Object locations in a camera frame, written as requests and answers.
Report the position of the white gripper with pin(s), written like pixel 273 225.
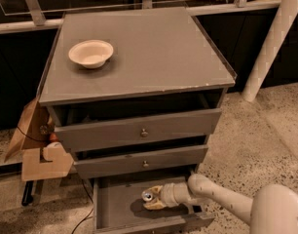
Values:
pixel 168 195

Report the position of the redbull can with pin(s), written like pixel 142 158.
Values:
pixel 147 196

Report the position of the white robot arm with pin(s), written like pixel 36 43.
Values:
pixel 273 209

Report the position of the brass middle drawer knob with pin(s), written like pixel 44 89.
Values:
pixel 145 164

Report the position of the brass drawer knob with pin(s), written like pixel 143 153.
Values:
pixel 145 164
pixel 144 133

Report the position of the grey bottom drawer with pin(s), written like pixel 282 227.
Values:
pixel 118 206

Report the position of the grey drawer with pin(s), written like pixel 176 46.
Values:
pixel 118 206
pixel 116 123
pixel 129 159

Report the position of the grey middle drawer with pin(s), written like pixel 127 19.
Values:
pixel 129 159

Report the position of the brass top drawer knob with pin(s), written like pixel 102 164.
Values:
pixel 144 133

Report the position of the grey top drawer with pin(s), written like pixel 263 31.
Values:
pixel 116 123

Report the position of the grey drawer cabinet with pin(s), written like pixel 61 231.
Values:
pixel 156 52

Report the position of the brown cardboard piece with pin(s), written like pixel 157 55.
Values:
pixel 33 129

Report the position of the white paper bowl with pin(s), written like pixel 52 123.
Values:
pixel 91 54

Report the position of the white diagonal pole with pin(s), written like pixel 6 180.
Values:
pixel 285 16

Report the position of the wooden bracket block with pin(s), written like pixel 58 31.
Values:
pixel 51 161

